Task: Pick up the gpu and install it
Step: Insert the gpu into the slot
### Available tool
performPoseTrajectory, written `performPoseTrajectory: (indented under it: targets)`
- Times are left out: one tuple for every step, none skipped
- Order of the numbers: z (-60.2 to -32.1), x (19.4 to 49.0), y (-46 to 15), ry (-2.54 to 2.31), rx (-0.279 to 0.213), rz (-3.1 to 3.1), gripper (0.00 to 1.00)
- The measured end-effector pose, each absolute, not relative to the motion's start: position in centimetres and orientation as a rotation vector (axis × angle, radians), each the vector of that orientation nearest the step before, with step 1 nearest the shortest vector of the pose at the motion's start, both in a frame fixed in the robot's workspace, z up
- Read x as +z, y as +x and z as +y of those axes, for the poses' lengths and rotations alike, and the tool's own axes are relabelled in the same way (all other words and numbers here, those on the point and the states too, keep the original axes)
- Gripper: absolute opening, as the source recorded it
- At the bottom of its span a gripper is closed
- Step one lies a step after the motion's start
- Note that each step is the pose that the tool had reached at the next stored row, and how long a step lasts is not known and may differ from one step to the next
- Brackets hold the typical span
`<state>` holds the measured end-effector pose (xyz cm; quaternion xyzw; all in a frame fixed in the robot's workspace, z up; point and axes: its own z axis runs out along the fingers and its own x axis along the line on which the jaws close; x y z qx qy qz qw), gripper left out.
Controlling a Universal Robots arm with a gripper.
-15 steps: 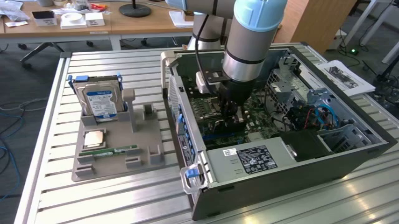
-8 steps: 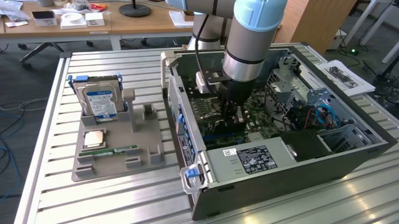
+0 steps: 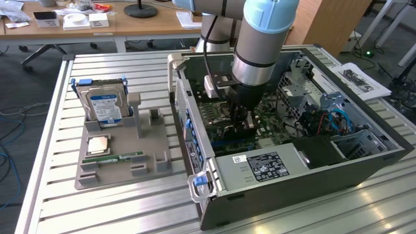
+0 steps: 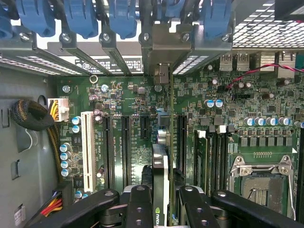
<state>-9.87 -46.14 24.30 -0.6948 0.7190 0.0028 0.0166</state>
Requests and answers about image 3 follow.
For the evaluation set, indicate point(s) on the silver chipset heatsink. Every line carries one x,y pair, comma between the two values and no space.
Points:
268,143

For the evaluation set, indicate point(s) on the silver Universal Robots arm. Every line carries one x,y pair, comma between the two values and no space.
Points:
260,48

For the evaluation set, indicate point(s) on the white papers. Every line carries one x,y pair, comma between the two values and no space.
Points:
187,22

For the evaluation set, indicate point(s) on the grey parts rack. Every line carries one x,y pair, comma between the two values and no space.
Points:
127,151

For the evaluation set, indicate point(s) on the white tape roll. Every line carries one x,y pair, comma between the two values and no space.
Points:
69,17

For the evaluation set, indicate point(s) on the silver power supply unit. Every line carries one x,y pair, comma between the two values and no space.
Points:
233,175

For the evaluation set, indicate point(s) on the red and white packet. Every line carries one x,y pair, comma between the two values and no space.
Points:
101,7

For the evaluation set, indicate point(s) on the black round lamp base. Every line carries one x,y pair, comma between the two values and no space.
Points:
141,11

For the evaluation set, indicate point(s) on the metal disk bay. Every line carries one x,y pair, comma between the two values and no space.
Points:
357,146

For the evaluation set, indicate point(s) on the black plastic fan shroud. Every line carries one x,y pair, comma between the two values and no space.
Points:
319,151

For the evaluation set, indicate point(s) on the green Dell motherboard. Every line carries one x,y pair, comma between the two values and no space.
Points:
269,122

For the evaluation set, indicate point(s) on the grey cup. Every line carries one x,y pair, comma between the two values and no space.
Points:
47,3

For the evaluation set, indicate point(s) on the silver CPU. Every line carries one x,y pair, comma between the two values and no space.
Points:
97,144

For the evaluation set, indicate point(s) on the printed paper stack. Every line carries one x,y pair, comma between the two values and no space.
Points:
360,83

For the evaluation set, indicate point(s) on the small white box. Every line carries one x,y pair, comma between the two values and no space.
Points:
97,20

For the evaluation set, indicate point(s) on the metal drive cage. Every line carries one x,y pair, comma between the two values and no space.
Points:
292,97

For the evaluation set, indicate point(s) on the device with green light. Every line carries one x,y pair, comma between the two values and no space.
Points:
368,53

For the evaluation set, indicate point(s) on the white box with black lid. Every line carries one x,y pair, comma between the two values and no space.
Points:
45,22

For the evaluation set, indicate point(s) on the dark small container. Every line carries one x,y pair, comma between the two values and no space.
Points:
84,5

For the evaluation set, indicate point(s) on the grey castor leg base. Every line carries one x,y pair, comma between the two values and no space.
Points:
41,52

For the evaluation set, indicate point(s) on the wooden cabinet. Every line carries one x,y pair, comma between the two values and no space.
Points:
324,24

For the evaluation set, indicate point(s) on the CPU socket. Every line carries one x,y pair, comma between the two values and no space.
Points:
223,111

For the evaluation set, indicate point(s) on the hard disk with blue caddy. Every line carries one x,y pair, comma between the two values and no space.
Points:
101,104

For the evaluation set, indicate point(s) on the clear plastic bag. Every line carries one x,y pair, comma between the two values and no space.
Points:
12,12

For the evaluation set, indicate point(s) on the white table frame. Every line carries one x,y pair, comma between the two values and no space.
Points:
376,24

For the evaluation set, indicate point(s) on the open black PC case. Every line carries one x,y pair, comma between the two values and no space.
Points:
292,195

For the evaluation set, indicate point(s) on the loose green RAM stick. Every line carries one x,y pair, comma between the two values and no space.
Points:
113,157

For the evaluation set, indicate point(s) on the white label card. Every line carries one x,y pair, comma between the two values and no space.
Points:
16,25

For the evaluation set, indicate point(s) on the blue expansion slot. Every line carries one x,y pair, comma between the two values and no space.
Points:
217,143

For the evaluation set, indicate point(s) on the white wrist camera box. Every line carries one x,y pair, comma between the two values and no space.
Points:
211,90

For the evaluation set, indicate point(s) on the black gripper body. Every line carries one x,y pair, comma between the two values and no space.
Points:
248,97

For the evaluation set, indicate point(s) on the flat white box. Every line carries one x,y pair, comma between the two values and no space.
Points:
76,27

